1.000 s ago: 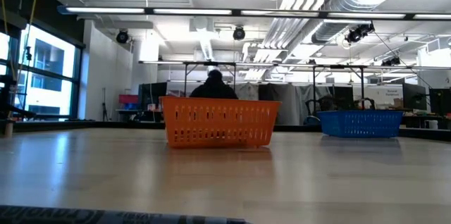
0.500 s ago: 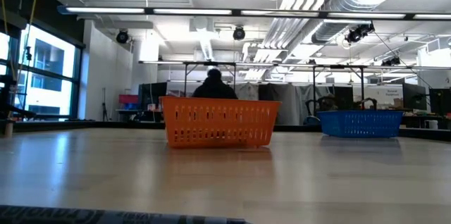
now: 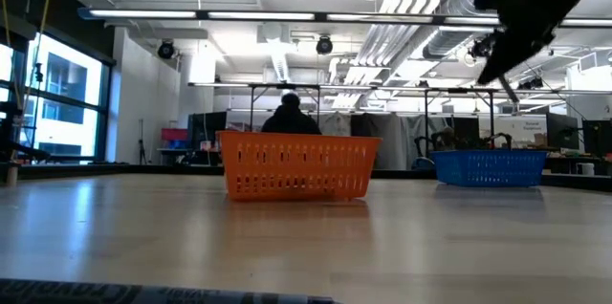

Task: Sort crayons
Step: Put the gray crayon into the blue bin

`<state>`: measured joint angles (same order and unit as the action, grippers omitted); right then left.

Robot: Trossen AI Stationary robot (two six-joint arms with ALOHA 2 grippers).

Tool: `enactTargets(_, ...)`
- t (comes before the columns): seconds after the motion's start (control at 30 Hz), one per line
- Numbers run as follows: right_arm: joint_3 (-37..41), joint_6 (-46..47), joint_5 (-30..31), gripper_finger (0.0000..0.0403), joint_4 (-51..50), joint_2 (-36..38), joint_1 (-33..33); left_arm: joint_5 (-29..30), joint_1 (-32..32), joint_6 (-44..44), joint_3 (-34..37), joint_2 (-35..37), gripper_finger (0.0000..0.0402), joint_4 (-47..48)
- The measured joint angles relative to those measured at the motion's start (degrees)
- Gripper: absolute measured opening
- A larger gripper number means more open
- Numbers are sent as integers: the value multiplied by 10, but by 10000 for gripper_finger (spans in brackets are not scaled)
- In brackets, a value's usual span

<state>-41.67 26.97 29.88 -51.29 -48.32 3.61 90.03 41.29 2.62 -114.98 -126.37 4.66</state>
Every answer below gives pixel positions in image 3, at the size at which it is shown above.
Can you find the silver ventilation duct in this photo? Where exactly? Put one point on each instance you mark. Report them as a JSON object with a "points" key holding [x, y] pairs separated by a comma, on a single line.
{"points": [[444, 43]]}

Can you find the blue plastic basket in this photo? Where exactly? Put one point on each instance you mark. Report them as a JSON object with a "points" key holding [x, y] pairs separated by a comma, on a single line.
{"points": [[487, 155]]}

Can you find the blue crayon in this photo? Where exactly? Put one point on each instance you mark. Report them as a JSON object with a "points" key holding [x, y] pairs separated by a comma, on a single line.
{"points": [[143, 294]]}

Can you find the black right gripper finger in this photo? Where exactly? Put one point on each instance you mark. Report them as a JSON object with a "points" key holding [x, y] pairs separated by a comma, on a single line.
{"points": [[507, 58]]}

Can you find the blue storage bin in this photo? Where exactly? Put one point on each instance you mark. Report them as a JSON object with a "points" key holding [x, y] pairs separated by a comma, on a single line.
{"points": [[178, 145]]}

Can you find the black ceiling spotlight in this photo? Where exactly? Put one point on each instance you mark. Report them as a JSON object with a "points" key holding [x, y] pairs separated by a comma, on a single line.
{"points": [[478, 48], [166, 49], [324, 45]]}

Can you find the thin black tripod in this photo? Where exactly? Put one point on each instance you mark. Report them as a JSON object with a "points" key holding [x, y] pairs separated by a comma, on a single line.
{"points": [[142, 144]]}

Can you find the gray fabric cover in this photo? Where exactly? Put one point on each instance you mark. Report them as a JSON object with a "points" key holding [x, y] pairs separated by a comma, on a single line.
{"points": [[382, 141]]}

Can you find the black ceiling light track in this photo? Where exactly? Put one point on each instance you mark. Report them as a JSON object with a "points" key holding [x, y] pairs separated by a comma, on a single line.
{"points": [[320, 16]]}

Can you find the red storage bin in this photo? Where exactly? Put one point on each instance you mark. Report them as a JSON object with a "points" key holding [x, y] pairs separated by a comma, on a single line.
{"points": [[174, 134]]}

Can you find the window with dark frame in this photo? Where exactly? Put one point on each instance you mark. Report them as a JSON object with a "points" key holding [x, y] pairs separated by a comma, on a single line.
{"points": [[67, 84]]}

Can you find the white sign board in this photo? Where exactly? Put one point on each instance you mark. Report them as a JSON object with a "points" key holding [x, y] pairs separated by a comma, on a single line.
{"points": [[521, 132]]}

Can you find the orange plastic basket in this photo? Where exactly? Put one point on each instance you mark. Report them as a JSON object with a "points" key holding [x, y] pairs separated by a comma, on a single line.
{"points": [[296, 139]]}

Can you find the person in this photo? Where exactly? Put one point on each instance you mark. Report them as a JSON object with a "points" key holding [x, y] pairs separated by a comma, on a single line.
{"points": [[290, 120]]}

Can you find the white cup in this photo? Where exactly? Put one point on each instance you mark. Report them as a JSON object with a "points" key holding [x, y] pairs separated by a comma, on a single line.
{"points": [[585, 169]]}

